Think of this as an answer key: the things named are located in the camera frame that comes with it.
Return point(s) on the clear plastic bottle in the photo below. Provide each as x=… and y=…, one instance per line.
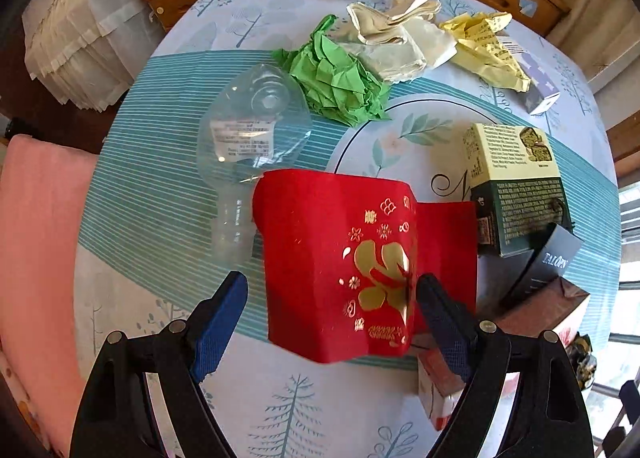
x=250, y=148

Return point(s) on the red and white small box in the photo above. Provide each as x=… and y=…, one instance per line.
x=437, y=388

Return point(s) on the dark box with hook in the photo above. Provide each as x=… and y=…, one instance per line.
x=545, y=263

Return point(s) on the red paper bag gold print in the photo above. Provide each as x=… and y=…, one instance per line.
x=310, y=248

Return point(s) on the blue sticker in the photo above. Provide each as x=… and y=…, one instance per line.
x=527, y=5

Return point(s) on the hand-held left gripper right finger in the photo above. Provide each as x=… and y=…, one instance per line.
x=445, y=325

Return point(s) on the green and cream carton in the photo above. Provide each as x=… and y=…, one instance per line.
x=520, y=203

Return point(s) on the purple and white small box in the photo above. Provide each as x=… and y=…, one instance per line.
x=537, y=75

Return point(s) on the crumpled green paper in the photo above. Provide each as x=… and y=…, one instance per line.
x=335, y=78

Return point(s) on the brown paper box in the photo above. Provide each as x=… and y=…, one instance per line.
x=545, y=310

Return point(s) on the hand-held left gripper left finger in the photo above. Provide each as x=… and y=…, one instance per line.
x=220, y=325

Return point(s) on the crumpled yellow paper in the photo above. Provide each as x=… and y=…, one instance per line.
x=485, y=53

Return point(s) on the crumpled beige paper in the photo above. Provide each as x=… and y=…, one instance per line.
x=400, y=48

